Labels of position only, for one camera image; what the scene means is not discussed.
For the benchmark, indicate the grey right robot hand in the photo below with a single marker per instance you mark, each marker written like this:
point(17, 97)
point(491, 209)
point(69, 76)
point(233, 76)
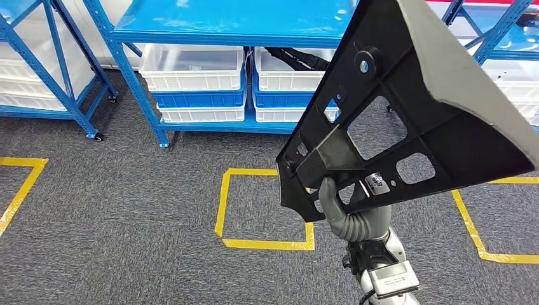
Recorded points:
point(328, 198)

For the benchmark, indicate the black triangular plastic panel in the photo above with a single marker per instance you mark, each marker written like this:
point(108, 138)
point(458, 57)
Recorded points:
point(463, 139)

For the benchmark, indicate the blue metal shelf unit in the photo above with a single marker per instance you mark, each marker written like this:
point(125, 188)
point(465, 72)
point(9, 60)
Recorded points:
point(33, 113)
point(231, 21)
point(501, 29)

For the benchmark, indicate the black shelf caster wheel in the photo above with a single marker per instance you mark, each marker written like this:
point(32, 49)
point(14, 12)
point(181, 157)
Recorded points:
point(112, 99)
point(98, 137)

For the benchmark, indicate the yellow floor tape square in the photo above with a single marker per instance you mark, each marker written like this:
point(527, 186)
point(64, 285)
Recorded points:
point(468, 223)
point(21, 161)
point(261, 244)

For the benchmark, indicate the blue plastic storage bin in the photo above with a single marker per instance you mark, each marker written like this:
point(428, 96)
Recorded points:
point(198, 100)
point(278, 100)

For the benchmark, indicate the black plastic trim piece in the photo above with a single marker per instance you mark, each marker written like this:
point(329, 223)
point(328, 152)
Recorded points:
point(294, 59)

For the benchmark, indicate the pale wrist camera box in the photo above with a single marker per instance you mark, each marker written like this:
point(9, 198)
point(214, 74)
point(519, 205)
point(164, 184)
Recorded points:
point(393, 280)

